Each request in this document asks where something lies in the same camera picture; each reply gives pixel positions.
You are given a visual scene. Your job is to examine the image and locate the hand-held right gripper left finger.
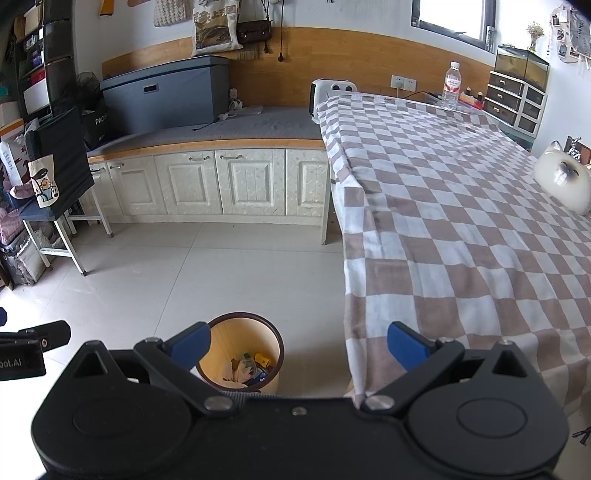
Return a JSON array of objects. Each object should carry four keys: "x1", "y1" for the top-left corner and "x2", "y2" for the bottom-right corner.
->
[{"x1": 65, "y1": 322, "x2": 234, "y2": 412}]

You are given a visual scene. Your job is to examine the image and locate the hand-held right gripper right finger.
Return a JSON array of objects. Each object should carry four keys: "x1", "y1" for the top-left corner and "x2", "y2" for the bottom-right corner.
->
[{"x1": 361, "y1": 322, "x2": 539, "y2": 413}]

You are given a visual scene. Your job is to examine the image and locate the round wooden waste bin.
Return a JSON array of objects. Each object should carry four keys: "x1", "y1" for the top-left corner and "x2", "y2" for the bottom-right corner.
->
[{"x1": 196, "y1": 312, "x2": 286, "y2": 396}]

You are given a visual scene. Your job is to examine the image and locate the light blue snack packet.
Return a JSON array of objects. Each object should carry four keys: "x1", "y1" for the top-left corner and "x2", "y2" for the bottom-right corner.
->
[{"x1": 238, "y1": 352, "x2": 259, "y2": 384}]

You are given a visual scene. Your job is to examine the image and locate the brown shoulder bag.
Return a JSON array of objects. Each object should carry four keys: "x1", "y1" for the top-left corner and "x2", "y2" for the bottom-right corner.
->
[{"x1": 236, "y1": 17, "x2": 273, "y2": 46}]

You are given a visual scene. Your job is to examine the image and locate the pile of clear storage bags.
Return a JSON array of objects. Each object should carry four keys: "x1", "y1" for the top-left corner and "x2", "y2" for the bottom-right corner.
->
[{"x1": 0, "y1": 226, "x2": 52, "y2": 290}]

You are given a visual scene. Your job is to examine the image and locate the white metal chair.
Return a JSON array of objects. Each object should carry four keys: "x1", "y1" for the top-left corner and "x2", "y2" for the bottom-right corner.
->
[{"x1": 21, "y1": 189, "x2": 114, "y2": 278}]

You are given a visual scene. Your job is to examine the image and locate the cartoon print tote bag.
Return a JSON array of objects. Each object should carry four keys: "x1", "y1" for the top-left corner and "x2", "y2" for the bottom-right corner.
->
[{"x1": 28, "y1": 154, "x2": 61, "y2": 205}]

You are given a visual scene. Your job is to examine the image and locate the brown white checkered blanket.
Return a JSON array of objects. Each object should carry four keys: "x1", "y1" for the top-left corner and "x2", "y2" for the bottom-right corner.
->
[{"x1": 318, "y1": 91, "x2": 591, "y2": 444}]

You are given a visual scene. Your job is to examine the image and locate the white printed paper bag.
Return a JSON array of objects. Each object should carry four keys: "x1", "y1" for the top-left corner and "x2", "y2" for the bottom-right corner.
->
[{"x1": 0, "y1": 117, "x2": 41, "y2": 186}]

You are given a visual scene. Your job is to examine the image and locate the white cabinet unit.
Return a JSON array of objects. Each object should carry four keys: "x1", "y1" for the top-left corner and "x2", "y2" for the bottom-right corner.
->
[{"x1": 88, "y1": 147, "x2": 334, "y2": 245}]

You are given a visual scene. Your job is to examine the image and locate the black cloth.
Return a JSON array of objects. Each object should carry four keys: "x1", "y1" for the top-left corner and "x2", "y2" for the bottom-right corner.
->
[{"x1": 34, "y1": 106, "x2": 96, "y2": 219}]

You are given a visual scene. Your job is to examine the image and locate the black paper bag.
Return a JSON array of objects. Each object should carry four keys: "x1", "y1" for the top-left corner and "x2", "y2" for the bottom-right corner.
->
[{"x1": 76, "y1": 71, "x2": 122, "y2": 149}]

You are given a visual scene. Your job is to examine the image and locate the white cat pillow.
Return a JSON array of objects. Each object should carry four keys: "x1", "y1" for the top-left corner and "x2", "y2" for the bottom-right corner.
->
[{"x1": 533, "y1": 140, "x2": 591, "y2": 216}]

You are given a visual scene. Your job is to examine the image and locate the white power strip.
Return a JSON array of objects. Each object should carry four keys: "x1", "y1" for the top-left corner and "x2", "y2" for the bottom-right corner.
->
[{"x1": 217, "y1": 98, "x2": 265, "y2": 122}]

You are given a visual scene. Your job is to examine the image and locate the clear glass tray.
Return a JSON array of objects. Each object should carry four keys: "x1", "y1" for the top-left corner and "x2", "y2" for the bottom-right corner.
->
[{"x1": 424, "y1": 90, "x2": 486, "y2": 112}]

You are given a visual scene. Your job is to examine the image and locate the blue-grey storage box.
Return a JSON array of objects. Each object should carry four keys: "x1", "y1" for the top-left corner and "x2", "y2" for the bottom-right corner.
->
[{"x1": 99, "y1": 55, "x2": 232, "y2": 137}]

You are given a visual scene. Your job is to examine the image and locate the red label water bottle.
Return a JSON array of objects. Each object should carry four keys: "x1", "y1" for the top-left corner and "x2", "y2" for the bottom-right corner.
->
[{"x1": 441, "y1": 61, "x2": 463, "y2": 113}]

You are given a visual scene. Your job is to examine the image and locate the black shelf unit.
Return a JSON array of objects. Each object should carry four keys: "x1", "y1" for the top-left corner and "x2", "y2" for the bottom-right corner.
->
[{"x1": 13, "y1": 0, "x2": 77, "y2": 121}]

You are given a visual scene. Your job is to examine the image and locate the dark drawer organizer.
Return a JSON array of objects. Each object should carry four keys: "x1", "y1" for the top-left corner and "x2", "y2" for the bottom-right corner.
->
[{"x1": 482, "y1": 70, "x2": 548, "y2": 139}]

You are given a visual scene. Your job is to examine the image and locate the glass fish tank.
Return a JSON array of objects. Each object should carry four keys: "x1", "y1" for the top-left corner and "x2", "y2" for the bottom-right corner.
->
[{"x1": 495, "y1": 44, "x2": 551, "y2": 91}]

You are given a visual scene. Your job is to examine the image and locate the printed canvas tote bag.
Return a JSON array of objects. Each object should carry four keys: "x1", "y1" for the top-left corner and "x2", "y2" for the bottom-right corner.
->
[{"x1": 191, "y1": 0, "x2": 245, "y2": 59}]

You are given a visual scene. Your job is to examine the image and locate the cream knitted bag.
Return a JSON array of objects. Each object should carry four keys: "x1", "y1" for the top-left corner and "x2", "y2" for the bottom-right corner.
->
[{"x1": 154, "y1": 0, "x2": 191, "y2": 29}]

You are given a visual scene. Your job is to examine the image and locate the dark framed window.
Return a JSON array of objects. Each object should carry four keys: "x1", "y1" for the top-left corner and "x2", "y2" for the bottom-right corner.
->
[{"x1": 411, "y1": 0, "x2": 498, "y2": 52}]

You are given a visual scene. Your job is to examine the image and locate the dried flower bunch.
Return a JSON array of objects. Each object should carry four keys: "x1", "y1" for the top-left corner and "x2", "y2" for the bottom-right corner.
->
[{"x1": 526, "y1": 21, "x2": 546, "y2": 53}]

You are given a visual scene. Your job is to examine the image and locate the black hanging cable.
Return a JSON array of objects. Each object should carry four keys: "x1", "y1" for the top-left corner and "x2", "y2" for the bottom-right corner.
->
[{"x1": 276, "y1": 0, "x2": 286, "y2": 64}]

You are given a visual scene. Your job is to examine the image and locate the photo collage wall board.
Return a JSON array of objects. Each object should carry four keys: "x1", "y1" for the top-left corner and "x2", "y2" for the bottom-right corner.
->
[{"x1": 549, "y1": 2, "x2": 591, "y2": 71}]

